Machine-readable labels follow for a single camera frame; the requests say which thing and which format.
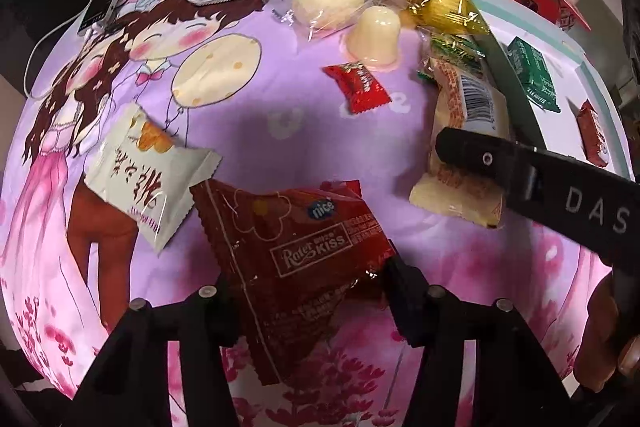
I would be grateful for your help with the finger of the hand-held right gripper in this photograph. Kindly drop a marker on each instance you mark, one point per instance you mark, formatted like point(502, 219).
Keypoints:
point(480, 157)

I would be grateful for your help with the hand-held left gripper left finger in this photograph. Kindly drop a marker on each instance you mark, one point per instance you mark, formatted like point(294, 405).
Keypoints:
point(220, 317)

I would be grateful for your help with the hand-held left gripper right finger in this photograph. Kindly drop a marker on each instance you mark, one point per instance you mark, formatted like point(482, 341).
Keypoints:
point(400, 297)

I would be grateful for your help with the cream packet with barcode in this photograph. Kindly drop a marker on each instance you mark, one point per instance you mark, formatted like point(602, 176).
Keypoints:
point(465, 107)

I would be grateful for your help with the red snack packet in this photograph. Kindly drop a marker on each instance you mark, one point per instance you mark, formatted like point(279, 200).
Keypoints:
point(300, 267)

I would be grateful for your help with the person's right hand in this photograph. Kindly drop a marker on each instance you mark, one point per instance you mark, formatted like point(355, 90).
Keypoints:
point(595, 327)

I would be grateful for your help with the red-brown snack packet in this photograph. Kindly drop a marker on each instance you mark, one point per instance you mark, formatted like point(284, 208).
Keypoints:
point(592, 134)

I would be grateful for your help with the dark green snack packet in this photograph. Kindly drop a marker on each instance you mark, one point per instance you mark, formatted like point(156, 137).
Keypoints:
point(532, 72)

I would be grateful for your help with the green striped snack packet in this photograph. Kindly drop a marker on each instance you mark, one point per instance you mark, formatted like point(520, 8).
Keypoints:
point(457, 52)

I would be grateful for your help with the small red candy packet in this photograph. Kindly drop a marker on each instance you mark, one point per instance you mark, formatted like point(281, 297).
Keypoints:
point(357, 87)

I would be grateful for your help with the yellow snack packet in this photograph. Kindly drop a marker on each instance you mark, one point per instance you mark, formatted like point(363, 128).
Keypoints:
point(445, 9)

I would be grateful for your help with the white packet with orange print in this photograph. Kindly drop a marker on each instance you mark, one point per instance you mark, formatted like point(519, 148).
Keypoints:
point(140, 177)

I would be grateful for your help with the white jelly cup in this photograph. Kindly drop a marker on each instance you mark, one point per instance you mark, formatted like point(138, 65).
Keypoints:
point(372, 34)

